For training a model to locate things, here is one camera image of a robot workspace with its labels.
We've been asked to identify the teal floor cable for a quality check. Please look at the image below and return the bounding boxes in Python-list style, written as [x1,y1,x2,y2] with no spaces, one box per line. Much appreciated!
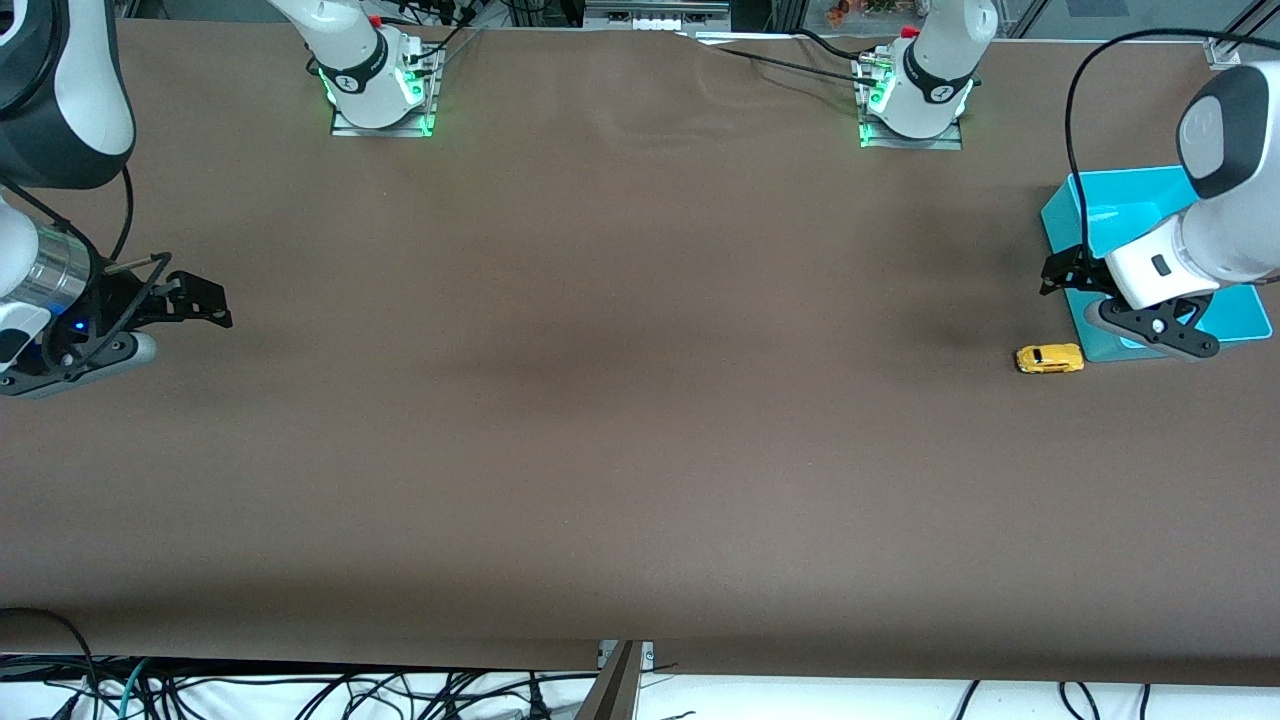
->
[118,658,153,720]

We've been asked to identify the aluminium frame profile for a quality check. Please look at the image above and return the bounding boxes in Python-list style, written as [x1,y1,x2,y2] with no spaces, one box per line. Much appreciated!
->
[1215,0,1280,51]

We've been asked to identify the turquoise plastic bin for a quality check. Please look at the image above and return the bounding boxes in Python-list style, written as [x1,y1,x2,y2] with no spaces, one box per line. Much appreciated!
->
[1040,165,1274,363]

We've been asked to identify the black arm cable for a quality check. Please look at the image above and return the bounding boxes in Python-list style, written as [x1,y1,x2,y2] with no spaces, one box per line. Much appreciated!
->
[1064,28,1280,251]
[100,165,137,264]

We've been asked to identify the short black table cable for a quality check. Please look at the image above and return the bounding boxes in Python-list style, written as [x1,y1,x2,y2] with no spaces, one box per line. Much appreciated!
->
[795,28,881,63]

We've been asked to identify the orange background objects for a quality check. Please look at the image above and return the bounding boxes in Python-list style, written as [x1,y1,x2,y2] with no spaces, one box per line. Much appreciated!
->
[825,0,901,27]

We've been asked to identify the yellow beetle toy car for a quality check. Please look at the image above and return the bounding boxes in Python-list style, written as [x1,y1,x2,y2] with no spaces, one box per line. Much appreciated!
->
[1016,343,1085,375]

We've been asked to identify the white network switch box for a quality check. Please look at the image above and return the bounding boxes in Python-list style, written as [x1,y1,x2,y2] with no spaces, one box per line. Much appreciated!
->
[583,0,731,33]

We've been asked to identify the long black table cable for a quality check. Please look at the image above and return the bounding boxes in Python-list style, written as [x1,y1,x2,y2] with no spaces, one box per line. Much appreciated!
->
[680,33,881,83]

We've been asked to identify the black looped floor cable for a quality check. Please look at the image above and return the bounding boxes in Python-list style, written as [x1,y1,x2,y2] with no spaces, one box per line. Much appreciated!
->
[0,607,101,720]

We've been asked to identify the brown table cover sheet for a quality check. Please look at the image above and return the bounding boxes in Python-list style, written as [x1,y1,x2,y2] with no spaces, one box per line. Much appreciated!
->
[0,18,1280,687]

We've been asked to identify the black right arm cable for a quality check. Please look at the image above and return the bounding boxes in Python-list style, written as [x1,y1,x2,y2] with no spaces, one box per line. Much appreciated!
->
[100,165,137,264]

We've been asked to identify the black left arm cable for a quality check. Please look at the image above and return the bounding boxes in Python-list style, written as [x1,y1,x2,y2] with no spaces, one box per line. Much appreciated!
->
[1064,28,1280,251]

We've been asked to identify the grey support beam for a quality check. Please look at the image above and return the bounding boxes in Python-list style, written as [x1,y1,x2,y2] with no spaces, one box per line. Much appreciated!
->
[573,642,643,720]

